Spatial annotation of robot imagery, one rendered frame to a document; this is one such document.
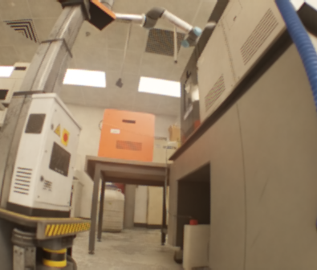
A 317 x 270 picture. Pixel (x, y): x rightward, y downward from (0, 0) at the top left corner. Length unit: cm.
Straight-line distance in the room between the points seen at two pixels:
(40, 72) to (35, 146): 40
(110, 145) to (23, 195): 103
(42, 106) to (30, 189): 29
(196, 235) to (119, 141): 89
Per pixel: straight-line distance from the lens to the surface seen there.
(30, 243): 65
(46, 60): 103
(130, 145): 159
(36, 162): 68
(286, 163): 47
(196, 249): 124
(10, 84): 223
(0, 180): 85
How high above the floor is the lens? 34
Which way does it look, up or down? 22 degrees up
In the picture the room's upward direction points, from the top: 3 degrees clockwise
